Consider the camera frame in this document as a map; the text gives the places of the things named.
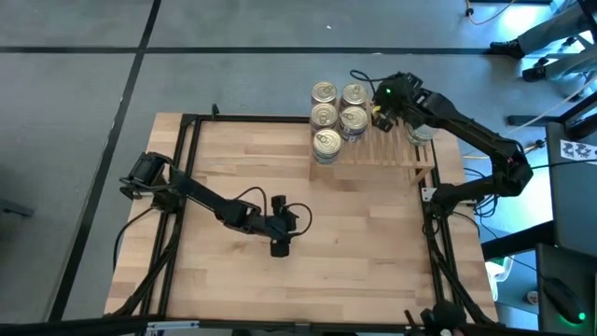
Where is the black metal table frame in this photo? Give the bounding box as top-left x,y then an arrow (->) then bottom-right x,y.
107,113 -> 499,328

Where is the orange floor cable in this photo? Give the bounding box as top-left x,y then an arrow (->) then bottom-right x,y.
465,0 -> 517,27

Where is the person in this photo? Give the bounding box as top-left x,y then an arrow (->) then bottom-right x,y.
489,0 -> 597,97

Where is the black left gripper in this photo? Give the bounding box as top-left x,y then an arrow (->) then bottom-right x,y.
254,195 -> 300,259

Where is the black desk leg beam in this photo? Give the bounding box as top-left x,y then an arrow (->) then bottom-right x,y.
479,218 -> 557,260
507,91 -> 597,141

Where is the long black cable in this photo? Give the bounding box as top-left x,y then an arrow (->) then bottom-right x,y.
531,158 -> 597,172

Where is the black computer mouse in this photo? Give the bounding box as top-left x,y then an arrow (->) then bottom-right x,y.
542,276 -> 587,326

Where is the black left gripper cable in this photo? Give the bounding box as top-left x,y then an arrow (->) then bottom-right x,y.
231,186 -> 314,238

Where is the black tangled cable bundle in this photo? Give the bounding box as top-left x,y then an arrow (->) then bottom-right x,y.
459,167 -> 503,244

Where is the white rope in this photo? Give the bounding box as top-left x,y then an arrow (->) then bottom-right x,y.
501,74 -> 597,139

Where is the dark grey floor object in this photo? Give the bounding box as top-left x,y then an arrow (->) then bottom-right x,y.
0,197 -> 36,219

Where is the white green bag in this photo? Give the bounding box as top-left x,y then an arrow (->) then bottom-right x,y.
484,255 -> 515,303

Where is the white printed paper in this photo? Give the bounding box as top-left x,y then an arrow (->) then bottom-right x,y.
558,138 -> 597,165

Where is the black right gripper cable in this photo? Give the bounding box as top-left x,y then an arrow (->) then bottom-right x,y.
349,69 -> 384,94

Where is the silver rail bracket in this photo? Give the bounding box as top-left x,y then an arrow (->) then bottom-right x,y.
146,320 -> 201,336

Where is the black left base cable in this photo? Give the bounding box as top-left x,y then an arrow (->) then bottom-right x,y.
113,204 -> 158,274

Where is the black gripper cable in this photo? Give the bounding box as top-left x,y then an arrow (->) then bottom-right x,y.
231,186 -> 314,238
349,69 -> 384,94

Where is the wooden slatted shelf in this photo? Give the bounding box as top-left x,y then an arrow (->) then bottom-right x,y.
308,98 -> 437,187

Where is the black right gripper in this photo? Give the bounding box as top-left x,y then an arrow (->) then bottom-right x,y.
371,71 -> 424,134

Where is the person's shoe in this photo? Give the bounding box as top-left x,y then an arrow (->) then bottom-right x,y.
489,38 -> 527,60
521,64 -> 549,83

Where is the dark grey desk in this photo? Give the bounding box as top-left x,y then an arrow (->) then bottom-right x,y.
544,119 -> 597,256
535,241 -> 597,335

